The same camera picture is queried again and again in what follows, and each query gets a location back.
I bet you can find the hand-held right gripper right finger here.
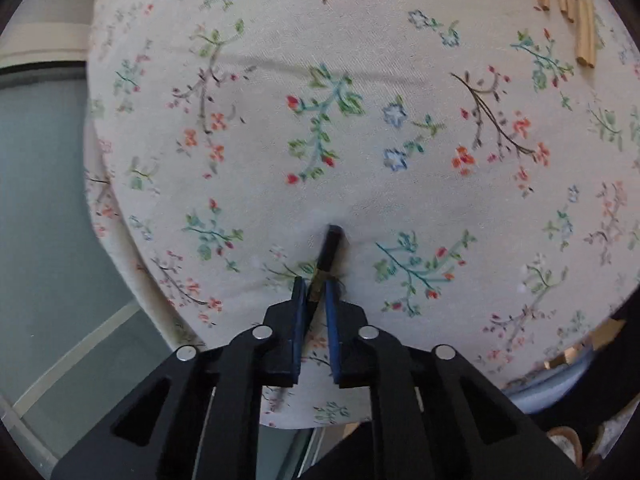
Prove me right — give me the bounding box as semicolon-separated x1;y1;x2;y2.
325;280;583;480

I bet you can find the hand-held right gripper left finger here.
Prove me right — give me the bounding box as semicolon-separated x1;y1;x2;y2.
50;276;307;480

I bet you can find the floral tablecloth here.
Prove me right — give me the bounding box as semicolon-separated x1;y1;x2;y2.
82;0;640;431

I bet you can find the light blue round stool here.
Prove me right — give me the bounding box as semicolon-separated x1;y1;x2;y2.
505;360;601;413

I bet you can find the beige slipper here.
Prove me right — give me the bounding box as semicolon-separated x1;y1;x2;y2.
547;426;583;466

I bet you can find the frosted glass door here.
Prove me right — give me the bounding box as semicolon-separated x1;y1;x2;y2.
0;20;211;480

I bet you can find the pile of wooden chopsticks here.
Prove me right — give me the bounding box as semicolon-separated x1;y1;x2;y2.
535;0;598;68

